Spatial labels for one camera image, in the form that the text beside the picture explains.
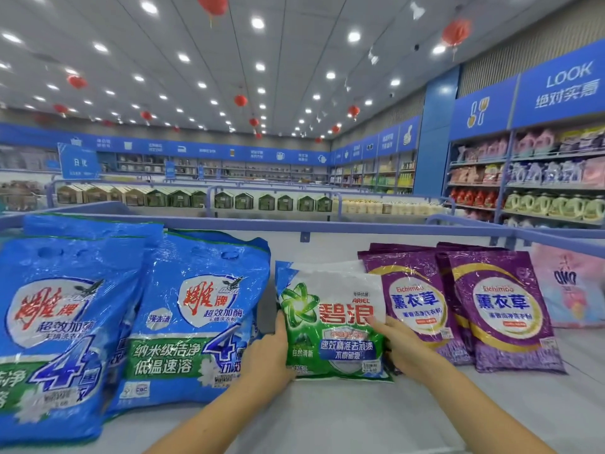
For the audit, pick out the ceiling spotlights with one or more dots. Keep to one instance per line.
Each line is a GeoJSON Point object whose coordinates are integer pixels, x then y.
{"type": "Point", "coordinates": [353, 37]}

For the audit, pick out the blue aisle sign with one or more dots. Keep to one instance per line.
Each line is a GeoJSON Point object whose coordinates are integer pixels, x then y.
{"type": "Point", "coordinates": [78, 160]}

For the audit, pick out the person's right forearm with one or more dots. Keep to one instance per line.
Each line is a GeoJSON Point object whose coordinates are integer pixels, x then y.
{"type": "Point", "coordinates": [482, 411]}

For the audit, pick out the small blue hanging sign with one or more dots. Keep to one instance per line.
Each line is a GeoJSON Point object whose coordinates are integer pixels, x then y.
{"type": "Point", "coordinates": [170, 170]}

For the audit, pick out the white green detergent bag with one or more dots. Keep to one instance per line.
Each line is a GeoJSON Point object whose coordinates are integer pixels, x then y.
{"type": "Point", "coordinates": [331, 316]}

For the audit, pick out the person's left hand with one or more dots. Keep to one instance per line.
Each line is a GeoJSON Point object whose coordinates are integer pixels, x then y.
{"type": "Point", "coordinates": [265, 359]}

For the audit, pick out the pink detergent bag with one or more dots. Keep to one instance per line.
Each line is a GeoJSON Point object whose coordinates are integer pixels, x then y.
{"type": "Point", "coordinates": [572, 283]}

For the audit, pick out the wall rack with pink goods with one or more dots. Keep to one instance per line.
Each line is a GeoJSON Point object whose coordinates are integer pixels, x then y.
{"type": "Point", "coordinates": [529, 179]}

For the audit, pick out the blue sign white lettering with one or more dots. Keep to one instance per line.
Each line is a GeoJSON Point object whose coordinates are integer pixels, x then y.
{"type": "Point", "coordinates": [562, 85]}

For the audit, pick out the far wall racks with goods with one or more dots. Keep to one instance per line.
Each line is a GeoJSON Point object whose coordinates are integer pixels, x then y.
{"type": "Point", "coordinates": [265, 170]}

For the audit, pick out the person's right hand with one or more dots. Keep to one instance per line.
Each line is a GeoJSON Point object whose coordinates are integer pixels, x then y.
{"type": "Point", "coordinates": [411, 352]}

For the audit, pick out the blue wall sign band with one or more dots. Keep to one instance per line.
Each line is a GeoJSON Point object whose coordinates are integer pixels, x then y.
{"type": "Point", "coordinates": [236, 151]}

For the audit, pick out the grey shelf with blue frame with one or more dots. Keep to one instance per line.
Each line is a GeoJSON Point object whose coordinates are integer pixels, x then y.
{"type": "Point", "coordinates": [359, 416]}

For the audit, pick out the blue sign with utensil icons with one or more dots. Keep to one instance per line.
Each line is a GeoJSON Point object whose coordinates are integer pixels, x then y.
{"type": "Point", "coordinates": [482, 108]}

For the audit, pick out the person's left forearm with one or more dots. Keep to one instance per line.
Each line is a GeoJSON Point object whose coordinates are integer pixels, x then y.
{"type": "Point", "coordinates": [217, 421]}

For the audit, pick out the row of pale bottles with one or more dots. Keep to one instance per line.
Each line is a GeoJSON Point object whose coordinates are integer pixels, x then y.
{"type": "Point", "coordinates": [388, 207]}

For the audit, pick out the row of green boxes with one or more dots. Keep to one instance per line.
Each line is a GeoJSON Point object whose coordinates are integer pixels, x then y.
{"type": "Point", "coordinates": [189, 198]}

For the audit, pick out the hanging red lanterns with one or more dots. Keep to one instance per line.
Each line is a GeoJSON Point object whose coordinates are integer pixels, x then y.
{"type": "Point", "coordinates": [457, 32]}

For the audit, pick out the purple detergent bag gold oval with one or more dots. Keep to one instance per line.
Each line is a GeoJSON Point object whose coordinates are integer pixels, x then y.
{"type": "Point", "coordinates": [506, 312]}
{"type": "Point", "coordinates": [416, 298]}

